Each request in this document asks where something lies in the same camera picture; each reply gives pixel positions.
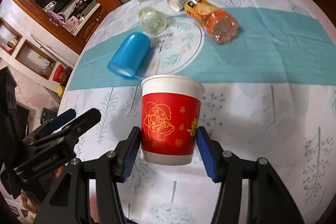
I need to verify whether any clear glass cup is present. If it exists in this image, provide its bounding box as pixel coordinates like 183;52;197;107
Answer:
138;7;167;35

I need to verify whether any red bucket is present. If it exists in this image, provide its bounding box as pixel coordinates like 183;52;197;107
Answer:
52;64;72;84

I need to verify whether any red paper cup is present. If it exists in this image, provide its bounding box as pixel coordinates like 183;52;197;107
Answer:
141;75;205;165

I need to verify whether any blue plastic cup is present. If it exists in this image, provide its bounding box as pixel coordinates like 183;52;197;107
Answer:
107;32;151;80

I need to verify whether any orange juice bottle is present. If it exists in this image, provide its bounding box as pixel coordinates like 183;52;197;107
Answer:
185;0;239;44

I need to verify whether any floral white tablecloth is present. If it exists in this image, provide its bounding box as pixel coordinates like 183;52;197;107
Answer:
59;0;335;223

